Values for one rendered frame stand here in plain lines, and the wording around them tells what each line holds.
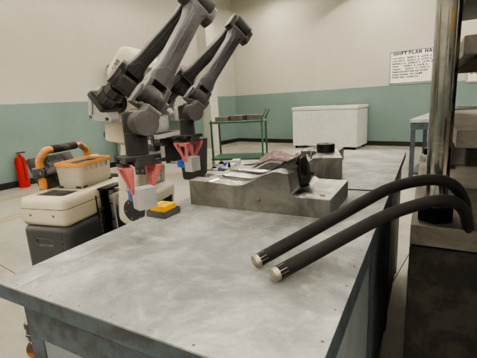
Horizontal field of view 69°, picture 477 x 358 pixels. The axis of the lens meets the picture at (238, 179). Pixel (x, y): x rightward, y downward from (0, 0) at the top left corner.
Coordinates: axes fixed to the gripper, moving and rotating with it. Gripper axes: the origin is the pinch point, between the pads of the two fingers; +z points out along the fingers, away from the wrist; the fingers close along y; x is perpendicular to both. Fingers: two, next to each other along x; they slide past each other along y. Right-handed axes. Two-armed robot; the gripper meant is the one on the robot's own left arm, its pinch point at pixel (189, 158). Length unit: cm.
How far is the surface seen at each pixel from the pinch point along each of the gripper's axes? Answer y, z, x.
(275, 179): -4.8, 4.1, -38.7
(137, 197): -43.0, 2.2, -20.4
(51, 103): 230, -38, 511
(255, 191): -5.5, 8.5, -32.0
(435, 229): 7, 18, -82
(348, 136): 646, 60, 132
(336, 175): 39, 11, -44
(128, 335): -67, 17, -44
